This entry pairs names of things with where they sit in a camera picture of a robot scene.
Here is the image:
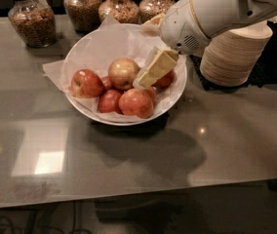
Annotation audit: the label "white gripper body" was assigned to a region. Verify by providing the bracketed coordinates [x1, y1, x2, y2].
[160, 0, 210, 56]

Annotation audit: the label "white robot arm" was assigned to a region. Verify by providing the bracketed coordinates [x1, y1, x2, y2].
[134, 0, 277, 90]

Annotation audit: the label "red apple far left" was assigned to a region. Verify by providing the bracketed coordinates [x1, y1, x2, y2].
[71, 69, 104, 98]

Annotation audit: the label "glass jar of grains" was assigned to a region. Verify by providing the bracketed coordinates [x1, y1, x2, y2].
[138, 0, 175, 23]
[63, 0, 102, 32]

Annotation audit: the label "glass jar of colourful cereal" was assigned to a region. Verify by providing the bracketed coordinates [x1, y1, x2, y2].
[99, 0, 139, 23]

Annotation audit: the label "white bowl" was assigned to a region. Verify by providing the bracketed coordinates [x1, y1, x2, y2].
[61, 23, 187, 126]

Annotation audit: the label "red apple far right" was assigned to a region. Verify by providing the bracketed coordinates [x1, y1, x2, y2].
[153, 70, 175, 89]

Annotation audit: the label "small red apple middle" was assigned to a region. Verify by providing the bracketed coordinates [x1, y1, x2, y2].
[101, 76, 113, 91]

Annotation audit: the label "front stack paper bowls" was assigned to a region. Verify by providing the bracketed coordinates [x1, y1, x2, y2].
[200, 20, 273, 87]

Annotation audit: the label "red apple front left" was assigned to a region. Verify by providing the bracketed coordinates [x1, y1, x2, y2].
[98, 90, 123, 114]

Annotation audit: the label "red apple front right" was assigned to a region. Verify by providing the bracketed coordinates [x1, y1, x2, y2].
[119, 89, 154, 119]

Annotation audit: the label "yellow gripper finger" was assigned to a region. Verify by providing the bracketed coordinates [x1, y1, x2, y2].
[140, 13, 165, 36]
[133, 47, 179, 90]

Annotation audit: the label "yellow-red apple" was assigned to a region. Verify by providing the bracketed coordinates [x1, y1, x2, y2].
[108, 58, 140, 91]

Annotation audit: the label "glass jar of cereal left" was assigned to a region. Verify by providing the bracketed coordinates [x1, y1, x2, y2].
[8, 0, 56, 48]

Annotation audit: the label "partly hidden red apple right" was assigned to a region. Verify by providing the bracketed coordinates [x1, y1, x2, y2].
[145, 87, 157, 106]

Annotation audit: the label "white paper liner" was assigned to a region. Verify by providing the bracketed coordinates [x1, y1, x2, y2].
[42, 14, 187, 123]

